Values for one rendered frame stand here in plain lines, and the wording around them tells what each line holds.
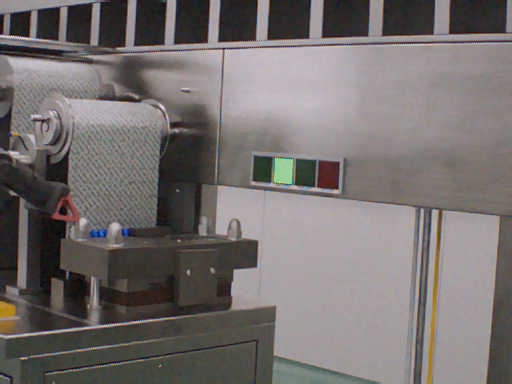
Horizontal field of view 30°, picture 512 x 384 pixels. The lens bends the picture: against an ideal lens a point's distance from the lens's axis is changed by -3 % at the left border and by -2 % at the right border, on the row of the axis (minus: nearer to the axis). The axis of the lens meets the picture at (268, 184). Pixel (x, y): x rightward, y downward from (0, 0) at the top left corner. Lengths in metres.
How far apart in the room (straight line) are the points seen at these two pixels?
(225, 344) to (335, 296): 3.01
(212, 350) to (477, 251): 2.63
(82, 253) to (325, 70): 0.59
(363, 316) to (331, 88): 3.04
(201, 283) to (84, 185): 0.32
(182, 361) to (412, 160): 0.59
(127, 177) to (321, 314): 3.06
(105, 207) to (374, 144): 0.59
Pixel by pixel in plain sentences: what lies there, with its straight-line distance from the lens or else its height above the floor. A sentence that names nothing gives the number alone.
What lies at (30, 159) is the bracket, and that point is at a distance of 2.02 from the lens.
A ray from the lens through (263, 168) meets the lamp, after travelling 2.00.
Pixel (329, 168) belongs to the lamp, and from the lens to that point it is 1.88.
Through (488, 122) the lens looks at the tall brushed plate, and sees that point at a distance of 1.68.
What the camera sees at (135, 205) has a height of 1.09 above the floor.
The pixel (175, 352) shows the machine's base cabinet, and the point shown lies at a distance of 1.88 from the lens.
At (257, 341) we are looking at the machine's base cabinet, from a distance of 2.03.
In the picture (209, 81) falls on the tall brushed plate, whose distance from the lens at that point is 2.14.
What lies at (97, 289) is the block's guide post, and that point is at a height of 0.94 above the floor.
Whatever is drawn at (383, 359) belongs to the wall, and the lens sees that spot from 4.80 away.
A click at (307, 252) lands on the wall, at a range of 5.06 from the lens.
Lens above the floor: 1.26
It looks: 3 degrees down
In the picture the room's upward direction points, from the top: 3 degrees clockwise
